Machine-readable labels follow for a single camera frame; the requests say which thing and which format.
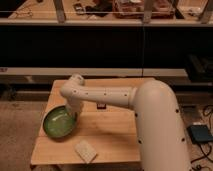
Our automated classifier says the green ceramic bowl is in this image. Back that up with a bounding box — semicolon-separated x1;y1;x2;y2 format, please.
42;105;77;139

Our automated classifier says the dark chocolate bar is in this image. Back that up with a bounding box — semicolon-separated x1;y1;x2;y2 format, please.
97;103;107;109

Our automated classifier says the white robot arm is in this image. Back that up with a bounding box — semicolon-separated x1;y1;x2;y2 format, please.
60;74;192;171

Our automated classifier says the black foot pedal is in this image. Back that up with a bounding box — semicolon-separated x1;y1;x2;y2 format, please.
187;125;213;144

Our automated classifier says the wooden shelf bench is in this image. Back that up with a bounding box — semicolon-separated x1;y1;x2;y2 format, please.
0;67;187;84

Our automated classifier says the tan sponge block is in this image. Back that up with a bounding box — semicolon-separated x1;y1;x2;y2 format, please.
75;141;97;164

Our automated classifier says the black floor cable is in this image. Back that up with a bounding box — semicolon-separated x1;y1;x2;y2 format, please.
189;104;213;171

